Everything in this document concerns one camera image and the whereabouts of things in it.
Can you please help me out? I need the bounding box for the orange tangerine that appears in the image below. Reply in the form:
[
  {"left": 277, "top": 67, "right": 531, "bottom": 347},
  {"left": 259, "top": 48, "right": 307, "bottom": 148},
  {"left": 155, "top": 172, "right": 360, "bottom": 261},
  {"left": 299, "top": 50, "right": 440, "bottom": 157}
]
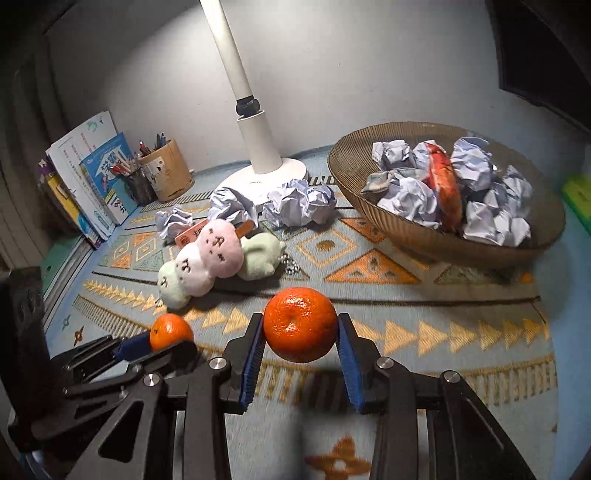
[
  {"left": 149, "top": 313, "right": 195, "bottom": 352},
  {"left": 263, "top": 287, "right": 339, "bottom": 364}
]

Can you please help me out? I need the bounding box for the white desk lamp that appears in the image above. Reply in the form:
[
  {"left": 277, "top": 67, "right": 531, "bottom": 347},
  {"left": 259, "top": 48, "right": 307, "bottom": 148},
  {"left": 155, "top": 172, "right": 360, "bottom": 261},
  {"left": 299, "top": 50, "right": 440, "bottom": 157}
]
[{"left": 198, "top": 0, "right": 308, "bottom": 206}]

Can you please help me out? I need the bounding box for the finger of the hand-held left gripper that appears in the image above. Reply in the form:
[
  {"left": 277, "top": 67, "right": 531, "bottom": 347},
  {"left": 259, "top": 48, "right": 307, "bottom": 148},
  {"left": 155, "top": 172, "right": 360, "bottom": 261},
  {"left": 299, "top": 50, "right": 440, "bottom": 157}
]
[
  {"left": 51, "top": 333, "right": 154, "bottom": 385},
  {"left": 65, "top": 342, "right": 200, "bottom": 408}
]

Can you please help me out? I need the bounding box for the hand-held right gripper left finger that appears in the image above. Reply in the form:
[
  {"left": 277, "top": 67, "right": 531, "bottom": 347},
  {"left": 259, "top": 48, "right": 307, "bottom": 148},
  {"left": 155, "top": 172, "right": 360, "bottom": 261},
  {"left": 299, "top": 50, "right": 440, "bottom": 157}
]
[{"left": 65, "top": 313, "right": 267, "bottom": 480}]

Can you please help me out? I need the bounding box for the stack of flat green books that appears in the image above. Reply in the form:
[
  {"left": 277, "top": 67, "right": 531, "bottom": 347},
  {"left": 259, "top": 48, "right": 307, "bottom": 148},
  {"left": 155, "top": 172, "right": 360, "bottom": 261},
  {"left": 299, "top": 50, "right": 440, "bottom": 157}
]
[{"left": 41, "top": 233, "right": 88, "bottom": 296}]

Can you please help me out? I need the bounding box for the bamboo pen holder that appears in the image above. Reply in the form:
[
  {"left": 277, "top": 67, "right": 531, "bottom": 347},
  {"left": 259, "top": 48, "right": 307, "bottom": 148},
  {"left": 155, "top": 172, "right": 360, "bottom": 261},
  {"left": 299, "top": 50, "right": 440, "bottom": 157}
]
[{"left": 137, "top": 138, "right": 195, "bottom": 202}]

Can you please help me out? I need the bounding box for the black monitor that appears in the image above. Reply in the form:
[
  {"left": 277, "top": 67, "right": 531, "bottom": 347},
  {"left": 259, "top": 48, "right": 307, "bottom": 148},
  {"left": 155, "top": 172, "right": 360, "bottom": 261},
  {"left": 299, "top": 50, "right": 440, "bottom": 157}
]
[{"left": 489, "top": 0, "right": 591, "bottom": 134}]

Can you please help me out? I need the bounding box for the green box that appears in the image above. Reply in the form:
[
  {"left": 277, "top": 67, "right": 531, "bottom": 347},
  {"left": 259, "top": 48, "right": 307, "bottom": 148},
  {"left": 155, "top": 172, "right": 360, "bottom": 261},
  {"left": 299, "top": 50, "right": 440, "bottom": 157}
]
[{"left": 561, "top": 174, "right": 591, "bottom": 227}]

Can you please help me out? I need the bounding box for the blue cover workbook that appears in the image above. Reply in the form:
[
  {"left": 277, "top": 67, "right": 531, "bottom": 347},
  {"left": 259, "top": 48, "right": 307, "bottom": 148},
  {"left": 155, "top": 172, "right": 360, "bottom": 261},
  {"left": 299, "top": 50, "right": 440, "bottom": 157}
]
[{"left": 79, "top": 133, "right": 139, "bottom": 227}]

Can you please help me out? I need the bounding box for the bunch of dark pens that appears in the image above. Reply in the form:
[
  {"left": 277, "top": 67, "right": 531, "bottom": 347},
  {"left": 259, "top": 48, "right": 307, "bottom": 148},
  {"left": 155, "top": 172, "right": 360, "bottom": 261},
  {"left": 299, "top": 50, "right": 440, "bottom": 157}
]
[{"left": 139, "top": 131, "right": 168, "bottom": 155}]

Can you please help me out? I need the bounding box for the metal ball chain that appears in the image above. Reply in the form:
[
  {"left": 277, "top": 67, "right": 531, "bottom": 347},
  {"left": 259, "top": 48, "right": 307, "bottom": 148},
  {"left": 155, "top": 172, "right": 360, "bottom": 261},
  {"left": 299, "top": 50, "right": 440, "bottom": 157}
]
[{"left": 277, "top": 251, "right": 301, "bottom": 278}]

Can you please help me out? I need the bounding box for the bunch of coloured pencils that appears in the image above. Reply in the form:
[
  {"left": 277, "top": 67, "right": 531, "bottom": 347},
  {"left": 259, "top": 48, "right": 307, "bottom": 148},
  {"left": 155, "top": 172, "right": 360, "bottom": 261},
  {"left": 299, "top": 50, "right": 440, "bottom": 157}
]
[{"left": 106, "top": 154, "right": 144, "bottom": 176}]

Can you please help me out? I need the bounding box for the black mesh pen holder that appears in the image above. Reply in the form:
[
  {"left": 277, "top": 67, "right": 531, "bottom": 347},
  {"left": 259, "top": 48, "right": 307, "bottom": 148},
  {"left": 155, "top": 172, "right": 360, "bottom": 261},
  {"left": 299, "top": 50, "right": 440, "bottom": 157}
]
[{"left": 122, "top": 167, "right": 158, "bottom": 208}]

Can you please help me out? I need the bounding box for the row of upright books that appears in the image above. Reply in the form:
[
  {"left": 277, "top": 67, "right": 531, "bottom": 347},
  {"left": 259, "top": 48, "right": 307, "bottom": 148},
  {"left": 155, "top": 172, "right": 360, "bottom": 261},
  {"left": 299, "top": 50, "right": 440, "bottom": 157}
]
[{"left": 46, "top": 111, "right": 117, "bottom": 232}]

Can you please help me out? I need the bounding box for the yellow purple book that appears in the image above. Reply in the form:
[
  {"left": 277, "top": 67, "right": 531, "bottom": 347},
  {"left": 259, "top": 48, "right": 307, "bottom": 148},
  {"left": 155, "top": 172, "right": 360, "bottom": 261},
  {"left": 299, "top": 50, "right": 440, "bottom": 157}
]
[{"left": 39, "top": 157, "right": 105, "bottom": 250}]

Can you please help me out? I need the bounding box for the brown ribbed bowl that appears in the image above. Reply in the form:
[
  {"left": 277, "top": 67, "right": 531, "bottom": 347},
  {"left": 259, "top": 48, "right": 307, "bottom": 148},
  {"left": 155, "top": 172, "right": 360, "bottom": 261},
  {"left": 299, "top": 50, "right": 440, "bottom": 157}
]
[{"left": 328, "top": 121, "right": 566, "bottom": 269}]

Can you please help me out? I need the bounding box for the three-ball dango plush toy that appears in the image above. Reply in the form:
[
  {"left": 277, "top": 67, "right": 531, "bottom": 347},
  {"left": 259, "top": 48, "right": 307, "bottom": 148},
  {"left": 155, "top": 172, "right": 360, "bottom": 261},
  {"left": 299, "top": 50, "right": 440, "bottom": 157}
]
[{"left": 157, "top": 219, "right": 245, "bottom": 310}]

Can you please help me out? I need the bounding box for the white paper ball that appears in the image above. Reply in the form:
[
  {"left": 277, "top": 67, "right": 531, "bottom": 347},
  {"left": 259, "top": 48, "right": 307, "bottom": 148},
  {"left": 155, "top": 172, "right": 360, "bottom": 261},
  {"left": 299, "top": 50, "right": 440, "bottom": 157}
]
[
  {"left": 307, "top": 182, "right": 338, "bottom": 222},
  {"left": 262, "top": 181, "right": 315, "bottom": 228},
  {"left": 485, "top": 166, "right": 534, "bottom": 217},
  {"left": 373, "top": 140, "right": 413, "bottom": 171},
  {"left": 411, "top": 141, "right": 437, "bottom": 172},
  {"left": 450, "top": 137, "right": 497, "bottom": 192},
  {"left": 362, "top": 168, "right": 439, "bottom": 229},
  {"left": 154, "top": 206, "right": 195, "bottom": 241},
  {"left": 463, "top": 200, "right": 532, "bottom": 247},
  {"left": 208, "top": 186, "right": 259, "bottom": 232}
]

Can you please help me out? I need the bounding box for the orange snack packet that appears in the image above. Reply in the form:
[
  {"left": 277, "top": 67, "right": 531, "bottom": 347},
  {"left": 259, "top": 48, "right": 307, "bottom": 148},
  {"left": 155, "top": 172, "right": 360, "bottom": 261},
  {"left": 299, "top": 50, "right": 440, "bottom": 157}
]
[{"left": 425, "top": 142, "right": 464, "bottom": 232}]

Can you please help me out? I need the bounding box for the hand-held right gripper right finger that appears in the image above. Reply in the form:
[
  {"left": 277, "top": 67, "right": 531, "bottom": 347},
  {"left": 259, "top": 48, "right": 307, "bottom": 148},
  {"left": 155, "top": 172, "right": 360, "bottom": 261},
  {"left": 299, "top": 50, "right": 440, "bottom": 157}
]
[{"left": 336, "top": 313, "right": 536, "bottom": 480}]

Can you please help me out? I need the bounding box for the patterned woven table mat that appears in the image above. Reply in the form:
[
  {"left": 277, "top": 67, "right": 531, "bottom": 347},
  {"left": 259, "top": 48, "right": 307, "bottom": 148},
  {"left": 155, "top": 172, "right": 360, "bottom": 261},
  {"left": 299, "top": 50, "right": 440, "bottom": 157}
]
[{"left": 41, "top": 145, "right": 559, "bottom": 480}]

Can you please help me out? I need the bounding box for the small pale plush toy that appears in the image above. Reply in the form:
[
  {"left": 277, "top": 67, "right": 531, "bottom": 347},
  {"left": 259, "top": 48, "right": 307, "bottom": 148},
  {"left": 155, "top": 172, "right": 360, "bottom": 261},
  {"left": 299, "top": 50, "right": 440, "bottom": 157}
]
[{"left": 238, "top": 232, "right": 287, "bottom": 281}]

